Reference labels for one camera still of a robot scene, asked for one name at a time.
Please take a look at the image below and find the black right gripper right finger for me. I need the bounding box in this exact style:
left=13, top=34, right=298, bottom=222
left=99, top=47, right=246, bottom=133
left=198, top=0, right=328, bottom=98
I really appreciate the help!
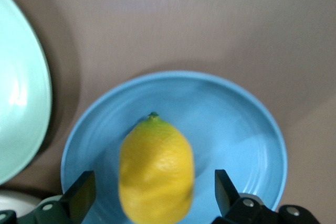
left=213, top=169, right=279, bottom=224

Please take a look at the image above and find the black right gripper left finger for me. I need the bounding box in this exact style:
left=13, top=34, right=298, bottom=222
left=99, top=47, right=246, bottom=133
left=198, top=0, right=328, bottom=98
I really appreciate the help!
left=31, top=170, right=96, bottom=224

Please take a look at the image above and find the yellow lemon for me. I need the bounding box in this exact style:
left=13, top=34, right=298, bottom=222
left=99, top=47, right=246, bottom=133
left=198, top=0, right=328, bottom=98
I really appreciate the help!
left=118, top=111, right=195, bottom=224

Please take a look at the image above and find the blue plate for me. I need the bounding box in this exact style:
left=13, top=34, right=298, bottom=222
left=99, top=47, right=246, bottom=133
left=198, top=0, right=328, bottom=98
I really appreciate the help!
left=60, top=70, right=288, bottom=224

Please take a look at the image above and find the beige plate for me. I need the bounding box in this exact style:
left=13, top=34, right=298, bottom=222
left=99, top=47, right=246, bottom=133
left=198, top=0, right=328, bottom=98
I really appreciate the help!
left=0, top=189, right=40, bottom=216

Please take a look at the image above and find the mint green plate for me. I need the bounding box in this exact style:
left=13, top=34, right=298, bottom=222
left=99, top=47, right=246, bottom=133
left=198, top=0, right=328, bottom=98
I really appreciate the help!
left=0, top=0, right=53, bottom=186

